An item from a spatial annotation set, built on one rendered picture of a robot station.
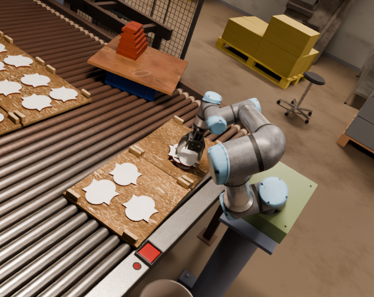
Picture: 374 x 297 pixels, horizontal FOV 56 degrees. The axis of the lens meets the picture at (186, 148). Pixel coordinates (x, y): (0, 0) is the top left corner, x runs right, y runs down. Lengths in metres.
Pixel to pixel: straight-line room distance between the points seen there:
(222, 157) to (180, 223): 0.52
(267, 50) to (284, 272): 3.70
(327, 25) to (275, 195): 5.99
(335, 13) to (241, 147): 6.27
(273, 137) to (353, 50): 7.38
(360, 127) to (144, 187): 3.67
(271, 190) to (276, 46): 4.37
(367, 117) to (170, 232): 3.69
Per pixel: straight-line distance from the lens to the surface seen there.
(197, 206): 1.54
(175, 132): 1.86
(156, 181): 1.54
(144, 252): 1.30
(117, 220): 1.35
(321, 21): 7.22
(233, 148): 1.01
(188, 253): 2.56
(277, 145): 1.03
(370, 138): 4.84
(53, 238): 1.30
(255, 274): 2.70
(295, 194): 1.64
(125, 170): 1.53
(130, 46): 2.20
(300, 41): 5.50
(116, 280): 1.24
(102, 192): 1.42
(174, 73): 2.20
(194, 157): 1.67
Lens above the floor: 1.96
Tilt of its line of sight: 35 degrees down
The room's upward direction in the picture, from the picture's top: 22 degrees clockwise
